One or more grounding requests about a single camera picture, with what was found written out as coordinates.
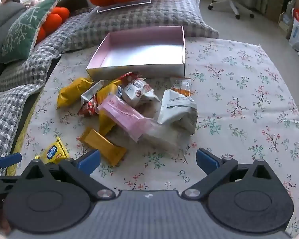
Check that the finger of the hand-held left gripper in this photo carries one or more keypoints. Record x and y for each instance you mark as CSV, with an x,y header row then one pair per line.
x,y
1,188
10,159

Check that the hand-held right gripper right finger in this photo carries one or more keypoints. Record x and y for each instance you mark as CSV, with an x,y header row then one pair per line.
x,y
207,161

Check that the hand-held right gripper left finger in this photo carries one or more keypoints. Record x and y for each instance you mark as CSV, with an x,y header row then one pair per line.
x,y
89,162

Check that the gold bar snack packet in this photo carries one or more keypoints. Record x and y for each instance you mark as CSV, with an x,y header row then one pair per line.
x,y
104,145

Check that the small yellow blue-label packet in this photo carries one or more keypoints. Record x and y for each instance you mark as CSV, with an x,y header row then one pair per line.
x,y
53,153

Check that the clear plastic snack packet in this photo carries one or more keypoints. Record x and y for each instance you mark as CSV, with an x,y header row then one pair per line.
x,y
162,135

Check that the pink snack packet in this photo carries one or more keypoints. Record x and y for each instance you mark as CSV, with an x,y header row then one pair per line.
x,y
122,114

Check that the large white snack packet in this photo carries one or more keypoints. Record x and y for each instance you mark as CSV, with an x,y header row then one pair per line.
x,y
177,104

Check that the large yellow snack packet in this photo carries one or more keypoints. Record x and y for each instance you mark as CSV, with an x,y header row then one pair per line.
x,y
72,92

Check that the long yellow snack packet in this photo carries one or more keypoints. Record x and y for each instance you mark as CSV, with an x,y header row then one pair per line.
x,y
108,90

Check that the shallow pink cardboard box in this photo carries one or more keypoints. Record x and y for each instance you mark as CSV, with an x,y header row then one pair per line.
x,y
139,52

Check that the floral printed cloth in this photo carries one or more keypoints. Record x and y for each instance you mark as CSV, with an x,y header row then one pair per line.
x,y
239,92

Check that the orange and white snack packet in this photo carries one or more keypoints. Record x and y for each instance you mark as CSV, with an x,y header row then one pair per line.
x,y
182,86

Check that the white red-print snack packet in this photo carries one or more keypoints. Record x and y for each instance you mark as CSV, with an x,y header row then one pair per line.
x,y
137,92

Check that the grey checkered blanket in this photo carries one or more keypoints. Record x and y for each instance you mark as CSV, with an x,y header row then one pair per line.
x,y
27,67

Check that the green snowflake pillow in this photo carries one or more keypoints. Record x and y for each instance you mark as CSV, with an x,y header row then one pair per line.
x,y
22,29

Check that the small orange plush cushion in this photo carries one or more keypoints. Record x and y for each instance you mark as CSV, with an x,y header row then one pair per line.
x,y
52,21

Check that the white paper bag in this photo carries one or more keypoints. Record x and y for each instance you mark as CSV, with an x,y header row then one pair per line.
x,y
297,36

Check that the clear acrylic board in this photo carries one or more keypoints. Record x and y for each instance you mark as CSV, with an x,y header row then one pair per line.
x,y
122,7

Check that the brown cardboard box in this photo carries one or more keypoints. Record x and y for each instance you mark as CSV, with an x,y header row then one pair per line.
x,y
276,0

